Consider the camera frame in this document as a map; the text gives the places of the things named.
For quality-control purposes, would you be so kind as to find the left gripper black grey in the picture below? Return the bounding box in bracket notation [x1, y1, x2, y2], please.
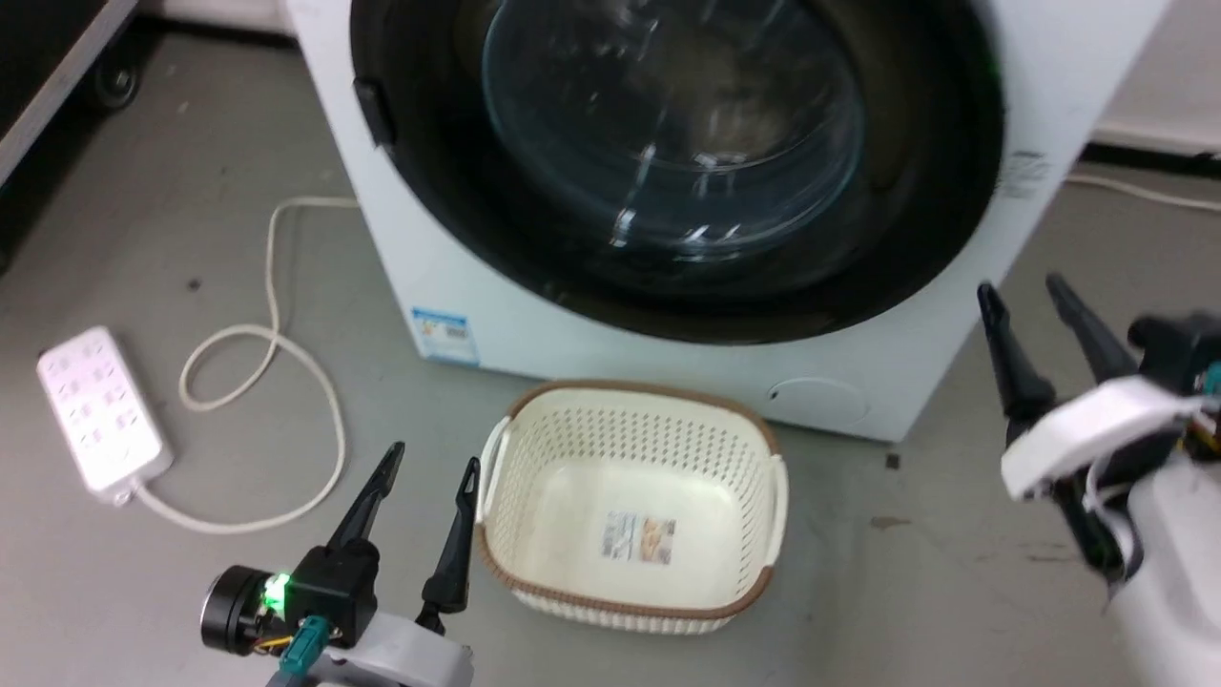
[199, 441, 482, 687]

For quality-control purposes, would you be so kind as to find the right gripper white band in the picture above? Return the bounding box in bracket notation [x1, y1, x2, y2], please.
[976, 273, 1221, 585]

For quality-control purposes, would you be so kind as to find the white washing machine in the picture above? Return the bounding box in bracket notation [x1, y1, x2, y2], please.
[284, 0, 1172, 444]

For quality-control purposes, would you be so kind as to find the black round glass washer door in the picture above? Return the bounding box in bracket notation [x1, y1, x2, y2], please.
[348, 0, 1006, 346]

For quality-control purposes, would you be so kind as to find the grey text sticker on washer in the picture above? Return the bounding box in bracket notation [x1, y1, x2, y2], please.
[999, 150, 1052, 201]

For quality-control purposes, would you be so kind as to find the blue energy label sticker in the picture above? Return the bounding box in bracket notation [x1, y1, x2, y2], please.
[411, 306, 480, 367]

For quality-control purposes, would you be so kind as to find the cream perforated laundry basket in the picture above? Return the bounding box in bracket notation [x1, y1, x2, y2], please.
[474, 379, 790, 635]

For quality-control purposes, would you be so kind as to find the paper label in basket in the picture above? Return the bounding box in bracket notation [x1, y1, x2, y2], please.
[601, 510, 678, 565]

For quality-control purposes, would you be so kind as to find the round white filter cover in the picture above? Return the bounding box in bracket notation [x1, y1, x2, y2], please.
[768, 376, 872, 427]

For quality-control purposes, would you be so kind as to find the white power strip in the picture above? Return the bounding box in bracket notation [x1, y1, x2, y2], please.
[36, 325, 176, 506]

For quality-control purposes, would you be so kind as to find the black caster wheel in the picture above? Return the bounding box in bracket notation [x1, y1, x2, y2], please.
[93, 57, 142, 110]

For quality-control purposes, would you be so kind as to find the black cart with grey edge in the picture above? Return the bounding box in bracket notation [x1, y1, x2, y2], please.
[0, 0, 142, 187]

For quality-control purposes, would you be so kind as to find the white cable along wall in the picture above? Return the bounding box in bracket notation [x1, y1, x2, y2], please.
[1065, 174, 1221, 214]

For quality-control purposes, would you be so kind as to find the white power strip cable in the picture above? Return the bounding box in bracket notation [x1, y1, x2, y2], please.
[134, 196, 362, 534]

